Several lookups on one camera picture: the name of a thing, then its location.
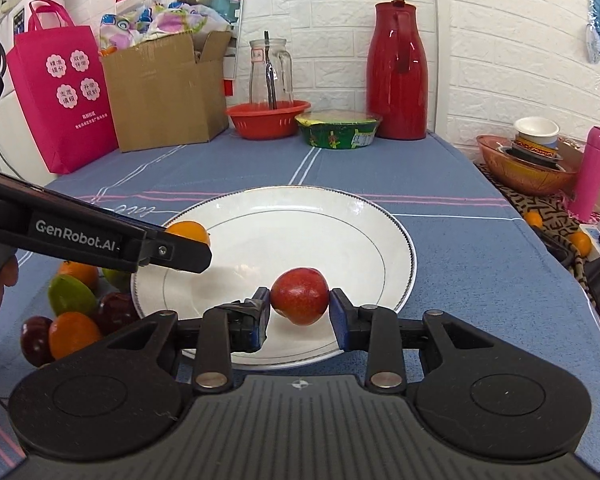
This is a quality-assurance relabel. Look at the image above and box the small orange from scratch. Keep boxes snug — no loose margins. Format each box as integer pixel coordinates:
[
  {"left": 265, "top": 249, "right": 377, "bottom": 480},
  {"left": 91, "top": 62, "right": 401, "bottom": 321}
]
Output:
[{"left": 166, "top": 221, "right": 211, "bottom": 246}]

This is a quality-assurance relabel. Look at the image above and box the red apple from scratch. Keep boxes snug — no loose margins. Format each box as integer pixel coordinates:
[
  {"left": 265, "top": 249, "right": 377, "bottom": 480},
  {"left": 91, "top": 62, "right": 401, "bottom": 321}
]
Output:
[{"left": 271, "top": 268, "right": 329, "bottom": 326}]

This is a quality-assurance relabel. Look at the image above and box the dark red plum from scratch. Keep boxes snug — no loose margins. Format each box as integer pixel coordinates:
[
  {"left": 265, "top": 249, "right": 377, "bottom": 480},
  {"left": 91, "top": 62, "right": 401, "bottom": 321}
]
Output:
[
  {"left": 20, "top": 315, "right": 55, "bottom": 367},
  {"left": 92, "top": 292, "right": 140, "bottom": 336}
]

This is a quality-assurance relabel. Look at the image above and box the orange tangerine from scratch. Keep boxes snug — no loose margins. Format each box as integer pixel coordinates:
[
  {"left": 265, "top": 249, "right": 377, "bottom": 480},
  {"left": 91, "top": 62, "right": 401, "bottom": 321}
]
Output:
[
  {"left": 57, "top": 260, "right": 99, "bottom": 292},
  {"left": 48, "top": 312, "right": 102, "bottom": 360}
]

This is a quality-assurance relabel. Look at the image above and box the white round plate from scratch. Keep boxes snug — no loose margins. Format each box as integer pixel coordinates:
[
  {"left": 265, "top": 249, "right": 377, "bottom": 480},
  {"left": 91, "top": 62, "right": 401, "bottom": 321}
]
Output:
[{"left": 130, "top": 184, "right": 420, "bottom": 372}]

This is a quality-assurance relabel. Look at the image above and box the blue striped tablecloth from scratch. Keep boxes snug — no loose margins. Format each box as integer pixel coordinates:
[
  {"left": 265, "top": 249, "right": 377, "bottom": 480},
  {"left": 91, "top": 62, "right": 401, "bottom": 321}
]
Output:
[{"left": 0, "top": 127, "right": 600, "bottom": 480}]

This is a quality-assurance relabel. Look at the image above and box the pink tote bag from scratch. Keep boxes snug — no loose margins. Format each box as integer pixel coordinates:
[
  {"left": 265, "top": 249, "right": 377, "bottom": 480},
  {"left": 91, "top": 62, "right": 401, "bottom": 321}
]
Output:
[{"left": 6, "top": 0, "right": 118, "bottom": 174}]

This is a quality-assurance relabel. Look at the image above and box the cardboard box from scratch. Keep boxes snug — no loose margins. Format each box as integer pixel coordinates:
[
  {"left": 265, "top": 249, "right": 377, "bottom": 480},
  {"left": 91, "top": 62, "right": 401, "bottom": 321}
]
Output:
[{"left": 102, "top": 30, "right": 232, "bottom": 152}]

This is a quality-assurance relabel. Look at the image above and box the red plastic basket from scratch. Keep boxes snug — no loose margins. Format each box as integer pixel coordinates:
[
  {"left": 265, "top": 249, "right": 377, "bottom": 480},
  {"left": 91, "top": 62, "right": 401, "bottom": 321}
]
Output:
[{"left": 226, "top": 100, "right": 311, "bottom": 141}]

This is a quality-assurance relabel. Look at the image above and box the green instant noodle bowl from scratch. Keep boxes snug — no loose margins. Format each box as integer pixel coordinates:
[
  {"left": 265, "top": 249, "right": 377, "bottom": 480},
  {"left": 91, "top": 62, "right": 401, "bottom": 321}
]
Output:
[{"left": 296, "top": 110, "right": 381, "bottom": 150}]

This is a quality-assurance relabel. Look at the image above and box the glass pitcher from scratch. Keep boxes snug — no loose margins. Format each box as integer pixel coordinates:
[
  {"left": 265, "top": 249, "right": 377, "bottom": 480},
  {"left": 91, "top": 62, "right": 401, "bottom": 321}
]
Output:
[{"left": 249, "top": 30, "right": 294, "bottom": 110}]

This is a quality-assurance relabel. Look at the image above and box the orange-brown bowl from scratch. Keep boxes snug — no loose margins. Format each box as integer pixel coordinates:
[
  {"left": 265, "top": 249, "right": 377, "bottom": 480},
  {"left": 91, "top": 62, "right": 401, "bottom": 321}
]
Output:
[{"left": 476, "top": 134, "right": 578, "bottom": 196}]

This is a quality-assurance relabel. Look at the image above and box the floral cloth in box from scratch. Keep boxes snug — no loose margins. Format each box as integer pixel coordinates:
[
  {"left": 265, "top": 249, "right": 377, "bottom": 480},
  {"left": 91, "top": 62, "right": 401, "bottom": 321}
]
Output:
[{"left": 98, "top": 2, "right": 232, "bottom": 55}]

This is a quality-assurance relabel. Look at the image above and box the pink water bottle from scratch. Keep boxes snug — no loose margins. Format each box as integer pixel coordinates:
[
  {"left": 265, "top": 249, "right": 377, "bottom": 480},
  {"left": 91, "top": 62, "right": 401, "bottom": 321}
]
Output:
[{"left": 567, "top": 126, "right": 600, "bottom": 223}]

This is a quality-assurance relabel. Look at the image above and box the red thermos jug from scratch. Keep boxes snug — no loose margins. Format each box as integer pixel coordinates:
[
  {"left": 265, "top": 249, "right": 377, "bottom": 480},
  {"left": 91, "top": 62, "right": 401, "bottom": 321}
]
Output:
[{"left": 366, "top": 0, "right": 428, "bottom": 141}]

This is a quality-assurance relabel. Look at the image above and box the white paper cup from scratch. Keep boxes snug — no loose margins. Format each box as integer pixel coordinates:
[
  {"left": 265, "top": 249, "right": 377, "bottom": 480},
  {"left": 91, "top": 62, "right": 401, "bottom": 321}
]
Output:
[{"left": 514, "top": 116, "right": 560, "bottom": 150}]

